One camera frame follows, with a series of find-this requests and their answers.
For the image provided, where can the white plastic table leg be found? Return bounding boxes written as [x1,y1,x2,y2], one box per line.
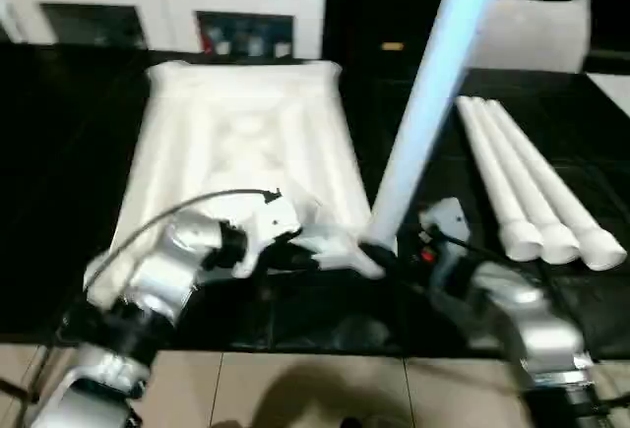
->
[360,0,519,253]
[467,97,585,265]
[483,98,629,273]
[454,95,545,262]

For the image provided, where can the white plastic table top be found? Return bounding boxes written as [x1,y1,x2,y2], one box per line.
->
[83,59,388,309]

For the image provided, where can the black table mat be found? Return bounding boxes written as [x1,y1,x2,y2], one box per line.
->
[0,41,630,361]

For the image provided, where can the white flat board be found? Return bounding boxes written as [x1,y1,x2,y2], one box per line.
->
[587,72,630,120]

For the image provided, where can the black cabinet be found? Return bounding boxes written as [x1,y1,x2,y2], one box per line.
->
[324,0,469,70]

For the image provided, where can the black stand leg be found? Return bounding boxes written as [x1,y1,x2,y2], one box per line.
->
[0,377,40,405]

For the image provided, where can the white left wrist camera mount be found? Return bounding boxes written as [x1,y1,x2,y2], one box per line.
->
[230,196,302,280]

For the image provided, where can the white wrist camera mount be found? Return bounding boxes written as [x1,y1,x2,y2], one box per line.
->
[419,196,473,292]
[230,196,302,280]

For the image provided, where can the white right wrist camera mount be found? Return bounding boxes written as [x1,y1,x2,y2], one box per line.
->
[419,196,473,292]

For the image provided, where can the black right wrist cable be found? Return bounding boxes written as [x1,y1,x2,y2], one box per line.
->
[431,229,543,277]

